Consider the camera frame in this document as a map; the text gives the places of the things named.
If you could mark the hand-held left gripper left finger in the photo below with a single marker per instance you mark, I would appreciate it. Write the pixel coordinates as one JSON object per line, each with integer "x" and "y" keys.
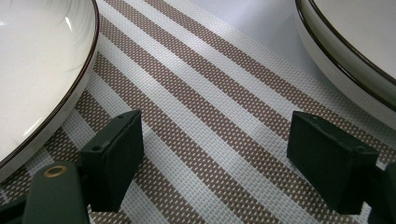
{"x": 115, "y": 161}

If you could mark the white plate with dark rim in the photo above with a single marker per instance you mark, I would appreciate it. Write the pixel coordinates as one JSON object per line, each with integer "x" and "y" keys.
{"x": 37, "y": 77}
{"x": 367, "y": 31}
{"x": 373, "y": 104}

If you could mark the striped woven placemat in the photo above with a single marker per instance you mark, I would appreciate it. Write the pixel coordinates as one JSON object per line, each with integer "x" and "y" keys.
{"x": 218, "y": 124}

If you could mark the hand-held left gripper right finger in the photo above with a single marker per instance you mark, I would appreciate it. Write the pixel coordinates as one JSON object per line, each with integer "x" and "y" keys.
{"x": 330, "y": 161}

